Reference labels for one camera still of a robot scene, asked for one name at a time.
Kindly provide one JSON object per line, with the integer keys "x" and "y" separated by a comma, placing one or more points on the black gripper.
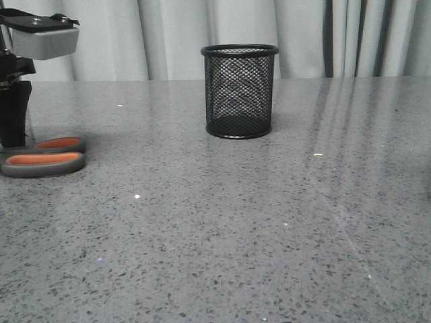
{"x": 14, "y": 100}

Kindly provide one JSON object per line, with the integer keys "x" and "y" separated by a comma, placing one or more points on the grey orange handled scissors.
{"x": 45, "y": 159}

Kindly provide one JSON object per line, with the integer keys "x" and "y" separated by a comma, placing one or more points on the grey curtain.
{"x": 161, "y": 40}

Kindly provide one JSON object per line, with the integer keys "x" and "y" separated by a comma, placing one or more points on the black mesh pen cup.
{"x": 238, "y": 89}

